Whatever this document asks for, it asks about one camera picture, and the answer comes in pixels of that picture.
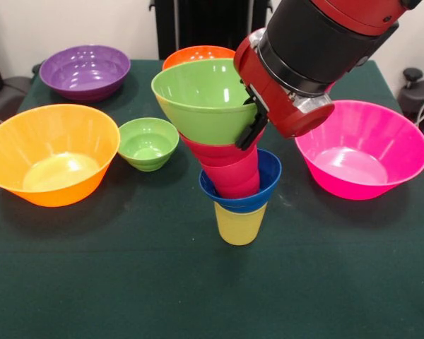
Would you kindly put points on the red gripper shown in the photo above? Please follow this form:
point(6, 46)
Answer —
point(282, 102)

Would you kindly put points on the small red bowl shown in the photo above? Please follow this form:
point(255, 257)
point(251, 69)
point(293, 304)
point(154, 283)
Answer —
point(215, 152)

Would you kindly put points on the large light green bowl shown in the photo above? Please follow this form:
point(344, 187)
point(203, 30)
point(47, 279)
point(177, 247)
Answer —
point(201, 102)

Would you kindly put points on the small blue bowl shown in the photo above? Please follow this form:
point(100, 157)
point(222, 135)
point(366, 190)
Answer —
point(272, 173)

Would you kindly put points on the red cup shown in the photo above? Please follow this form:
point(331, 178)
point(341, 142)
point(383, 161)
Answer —
point(238, 180)

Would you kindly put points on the orange bowl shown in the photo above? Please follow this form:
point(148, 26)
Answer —
point(194, 56)

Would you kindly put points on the yellow translucent cup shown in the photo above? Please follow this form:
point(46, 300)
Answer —
point(238, 226)

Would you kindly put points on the large pink bowl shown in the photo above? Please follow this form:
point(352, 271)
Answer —
point(360, 148)

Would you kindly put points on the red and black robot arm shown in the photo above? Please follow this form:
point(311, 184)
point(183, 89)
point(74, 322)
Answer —
point(325, 42)

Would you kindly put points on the small green bowl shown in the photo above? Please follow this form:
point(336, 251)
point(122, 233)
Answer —
point(148, 144)

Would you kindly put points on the dark green tablecloth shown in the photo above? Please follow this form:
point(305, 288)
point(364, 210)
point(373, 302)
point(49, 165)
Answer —
point(212, 282)

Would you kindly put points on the black round base with knob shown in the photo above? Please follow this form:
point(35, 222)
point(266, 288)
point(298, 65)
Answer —
point(420, 95)

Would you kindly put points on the purple bowl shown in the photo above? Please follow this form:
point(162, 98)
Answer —
point(85, 70)

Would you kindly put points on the large yellow-orange bowl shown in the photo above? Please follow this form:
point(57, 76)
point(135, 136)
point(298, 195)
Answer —
point(53, 152)

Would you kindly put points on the small black knob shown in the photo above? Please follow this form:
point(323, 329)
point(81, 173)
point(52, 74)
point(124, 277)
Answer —
point(36, 69)

